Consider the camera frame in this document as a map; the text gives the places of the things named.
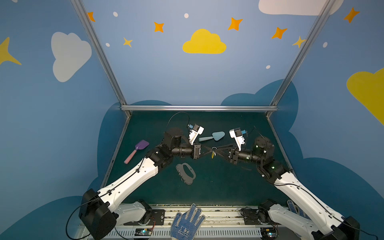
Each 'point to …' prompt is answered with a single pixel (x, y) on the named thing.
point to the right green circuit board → (269, 233)
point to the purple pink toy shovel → (140, 146)
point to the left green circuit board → (143, 232)
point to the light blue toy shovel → (216, 135)
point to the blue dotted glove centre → (185, 226)
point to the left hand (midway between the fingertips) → (212, 152)
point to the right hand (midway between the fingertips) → (218, 149)
